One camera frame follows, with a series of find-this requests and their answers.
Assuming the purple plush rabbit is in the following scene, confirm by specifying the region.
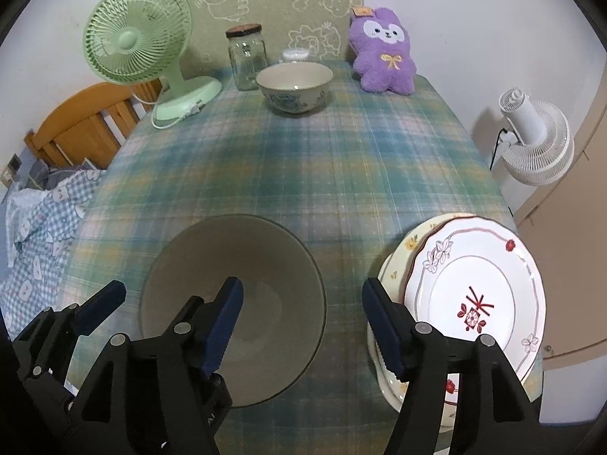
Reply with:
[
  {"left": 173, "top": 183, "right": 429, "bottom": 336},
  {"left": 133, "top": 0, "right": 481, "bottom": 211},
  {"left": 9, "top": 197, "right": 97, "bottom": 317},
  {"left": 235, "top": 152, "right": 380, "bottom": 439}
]
[{"left": 348, "top": 6, "right": 417, "bottom": 96}]

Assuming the white plate at bottom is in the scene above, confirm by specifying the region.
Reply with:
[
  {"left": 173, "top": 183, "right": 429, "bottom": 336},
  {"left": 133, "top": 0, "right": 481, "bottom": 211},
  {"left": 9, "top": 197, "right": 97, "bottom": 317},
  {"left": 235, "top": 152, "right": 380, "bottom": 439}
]
[{"left": 365, "top": 254, "right": 464, "bottom": 430}]

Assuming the green cartoon wall mat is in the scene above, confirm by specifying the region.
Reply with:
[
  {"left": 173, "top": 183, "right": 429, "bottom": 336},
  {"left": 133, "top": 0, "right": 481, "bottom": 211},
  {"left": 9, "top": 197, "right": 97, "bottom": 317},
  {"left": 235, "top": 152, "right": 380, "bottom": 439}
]
[{"left": 180, "top": 0, "right": 364, "bottom": 76}]

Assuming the large grey-green bowl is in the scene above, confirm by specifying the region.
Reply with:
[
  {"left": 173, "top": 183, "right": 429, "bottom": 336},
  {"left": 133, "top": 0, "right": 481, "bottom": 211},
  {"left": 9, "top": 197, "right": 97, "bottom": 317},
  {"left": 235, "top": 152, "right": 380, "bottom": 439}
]
[{"left": 139, "top": 215, "right": 326, "bottom": 408}]

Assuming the cream plate with yellow flowers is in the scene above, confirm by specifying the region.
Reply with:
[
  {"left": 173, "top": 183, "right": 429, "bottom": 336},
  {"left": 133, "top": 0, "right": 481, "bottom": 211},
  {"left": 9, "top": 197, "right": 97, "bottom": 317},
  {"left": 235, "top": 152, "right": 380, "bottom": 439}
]
[{"left": 377, "top": 213, "right": 471, "bottom": 302}]

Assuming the white clip fan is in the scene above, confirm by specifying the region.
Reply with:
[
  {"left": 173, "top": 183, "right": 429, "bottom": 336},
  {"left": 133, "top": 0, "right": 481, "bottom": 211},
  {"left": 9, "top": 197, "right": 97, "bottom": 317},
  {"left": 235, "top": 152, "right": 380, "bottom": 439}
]
[{"left": 489, "top": 87, "right": 575, "bottom": 187}]

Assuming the white fan power cable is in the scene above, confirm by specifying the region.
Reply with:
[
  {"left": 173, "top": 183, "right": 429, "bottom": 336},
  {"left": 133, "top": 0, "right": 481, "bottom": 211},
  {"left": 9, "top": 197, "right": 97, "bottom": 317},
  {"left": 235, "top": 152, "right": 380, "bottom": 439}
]
[{"left": 129, "top": 80, "right": 206, "bottom": 131}]

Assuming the wooden bed headboard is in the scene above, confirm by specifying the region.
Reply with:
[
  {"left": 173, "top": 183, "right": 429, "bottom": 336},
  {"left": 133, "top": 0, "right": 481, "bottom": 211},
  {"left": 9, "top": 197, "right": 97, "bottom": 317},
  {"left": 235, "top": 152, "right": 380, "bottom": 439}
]
[{"left": 24, "top": 79, "right": 162, "bottom": 168}]

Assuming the plaid tablecloth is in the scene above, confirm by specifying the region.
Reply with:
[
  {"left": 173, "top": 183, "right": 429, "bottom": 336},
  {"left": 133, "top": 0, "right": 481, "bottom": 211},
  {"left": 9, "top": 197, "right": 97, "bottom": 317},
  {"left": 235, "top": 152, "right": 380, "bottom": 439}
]
[{"left": 58, "top": 61, "right": 514, "bottom": 454}]

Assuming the grey striped pillow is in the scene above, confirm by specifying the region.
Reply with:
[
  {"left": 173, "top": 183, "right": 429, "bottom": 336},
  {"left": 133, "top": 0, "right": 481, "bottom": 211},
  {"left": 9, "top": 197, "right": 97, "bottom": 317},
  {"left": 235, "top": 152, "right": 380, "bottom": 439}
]
[{"left": 20, "top": 159, "right": 98, "bottom": 190}]

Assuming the cream bowl with blue flowers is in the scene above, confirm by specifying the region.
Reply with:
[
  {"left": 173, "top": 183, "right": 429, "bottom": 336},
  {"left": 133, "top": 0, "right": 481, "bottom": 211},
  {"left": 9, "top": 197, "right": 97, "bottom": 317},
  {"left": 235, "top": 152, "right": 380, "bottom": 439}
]
[{"left": 255, "top": 62, "right": 333, "bottom": 115}]

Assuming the blue checked bear blanket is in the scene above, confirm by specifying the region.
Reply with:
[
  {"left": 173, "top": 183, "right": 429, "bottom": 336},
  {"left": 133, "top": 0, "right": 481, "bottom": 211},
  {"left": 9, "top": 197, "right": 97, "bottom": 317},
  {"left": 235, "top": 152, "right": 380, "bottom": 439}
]
[{"left": 1, "top": 169, "right": 105, "bottom": 338}]

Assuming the white plate with red flowers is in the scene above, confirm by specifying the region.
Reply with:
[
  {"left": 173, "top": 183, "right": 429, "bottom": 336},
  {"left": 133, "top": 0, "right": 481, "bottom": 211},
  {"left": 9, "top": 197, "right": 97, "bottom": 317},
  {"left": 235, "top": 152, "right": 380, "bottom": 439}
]
[{"left": 401, "top": 216, "right": 546, "bottom": 380}]

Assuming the glass jar with dark lid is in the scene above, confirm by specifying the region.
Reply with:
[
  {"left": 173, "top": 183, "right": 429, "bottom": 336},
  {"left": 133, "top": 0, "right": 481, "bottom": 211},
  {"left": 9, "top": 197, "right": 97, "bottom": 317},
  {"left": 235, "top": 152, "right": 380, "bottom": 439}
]
[{"left": 225, "top": 24, "right": 267, "bottom": 91}]

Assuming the green desk fan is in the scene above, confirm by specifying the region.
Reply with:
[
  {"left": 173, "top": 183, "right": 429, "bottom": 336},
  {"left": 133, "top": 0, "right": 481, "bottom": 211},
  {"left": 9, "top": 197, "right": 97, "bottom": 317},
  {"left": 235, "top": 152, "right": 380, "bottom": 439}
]
[{"left": 82, "top": 0, "right": 222, "bottom": 129}]

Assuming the cotton swab container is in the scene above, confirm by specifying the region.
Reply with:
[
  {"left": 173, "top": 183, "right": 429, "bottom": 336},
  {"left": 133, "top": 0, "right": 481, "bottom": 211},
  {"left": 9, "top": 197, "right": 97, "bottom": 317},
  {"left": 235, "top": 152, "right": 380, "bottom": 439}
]
[{"left": 282, "top": 47, "right": 311, "bottom": 63}]

